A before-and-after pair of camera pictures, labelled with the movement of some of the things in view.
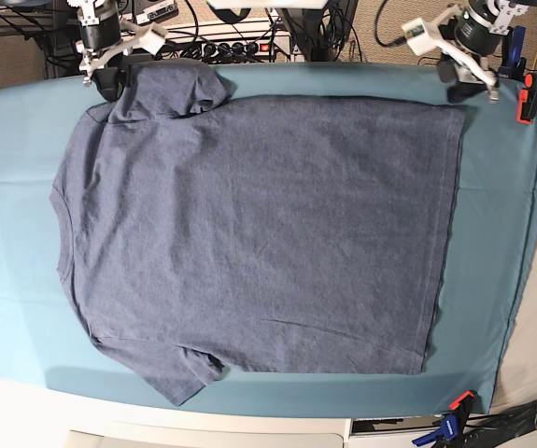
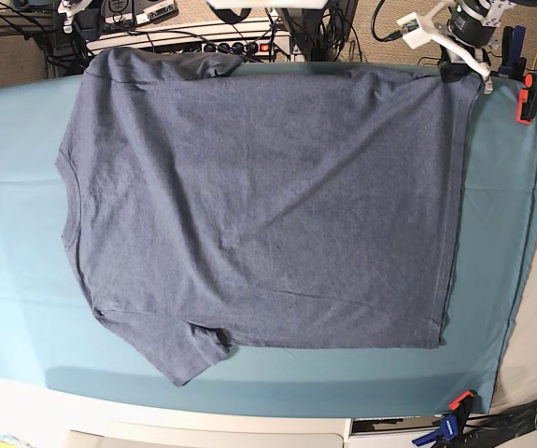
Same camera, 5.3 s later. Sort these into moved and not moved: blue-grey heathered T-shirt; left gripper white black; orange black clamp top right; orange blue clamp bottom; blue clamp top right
Moved: left gripper white black; blue-grey heathered T-shirt
Not moved: blue clamp top right; orange blue clamp bottom; orange black clamp top right
